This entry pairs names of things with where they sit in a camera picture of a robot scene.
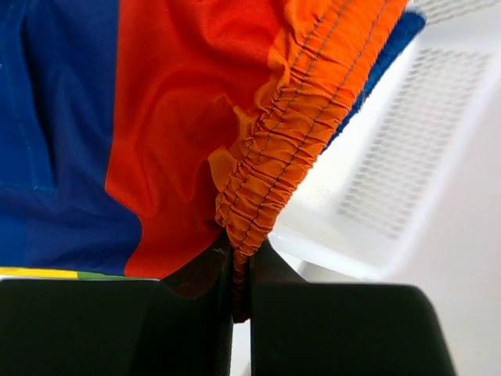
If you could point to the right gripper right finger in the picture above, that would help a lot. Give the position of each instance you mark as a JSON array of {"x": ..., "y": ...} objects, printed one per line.
[{"x": 303, "y": 328}]

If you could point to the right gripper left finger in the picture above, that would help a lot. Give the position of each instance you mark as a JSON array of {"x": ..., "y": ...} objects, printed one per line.
[{"x": 180, "y": 325}]

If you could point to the rainbow striped shorts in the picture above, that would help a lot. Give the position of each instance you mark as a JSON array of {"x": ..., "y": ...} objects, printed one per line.
[{"x": 133, "y": 133}]

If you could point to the white plastic basket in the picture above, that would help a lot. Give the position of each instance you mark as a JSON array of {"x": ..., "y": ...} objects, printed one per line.
[{"x": 360, "y": 209}]

